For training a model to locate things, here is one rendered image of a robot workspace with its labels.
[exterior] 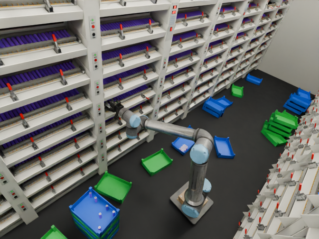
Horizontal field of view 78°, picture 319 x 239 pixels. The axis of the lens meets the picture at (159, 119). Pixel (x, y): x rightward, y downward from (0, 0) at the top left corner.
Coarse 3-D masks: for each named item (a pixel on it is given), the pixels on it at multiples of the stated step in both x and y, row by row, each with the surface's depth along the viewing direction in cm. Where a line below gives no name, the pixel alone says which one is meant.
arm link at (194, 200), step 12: (204, 144) 127; (192, 156) 128; (204, 156) 123; (192, 168) 137; (204, 168) 133; (192, 180) 142; (204, 180) 144; (192, 192) 149; (192, 204) 154; (192, 216) 160
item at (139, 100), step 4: (148, 84) 200; (152, 84) 195; (152, 88) 196; (156, 88) 194; (152, 92) 196; (156, 92) 197; (148, 96) 191; (152, 96) 197; (132, 100) 182; (136, 100) 183; (140, 100) 185; (144, 100) 190; (124, 104) 176; (128, 104) 177; (132, 104) 179; (136, 104) 185; (128, 108) 178; (104, 112) 164; (108, 112) 165; (112, 112) 166; (108, 116) 163; (112, 116) 168
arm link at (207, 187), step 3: (207, 180) 176; (204, 183) 172; (207, 183) 173; (204, 186) 169; (207, 186) 170; (210, 186) 171; (204, 189) 167; (207, 189) 168; (210, 189) 170; (204, 192) 168; (207, 192) 168; (204, 195) 167
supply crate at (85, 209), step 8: (88, 192) 155; (80, 200) 150; (88, 200) 153; (104, 200) 151; (72, 208) 142; (80, 208) 148; (88, 208) 149; (96, 208) 149; (104, 208) 150; (112, 208) 151; (80, 216) 144; (88, 216) 144; (96, 216) 145; (104, 216) 146; (112, 216) 147; (88, 224) 141; (96, 224) 141; (104, 224) 142; (96, 232) 133
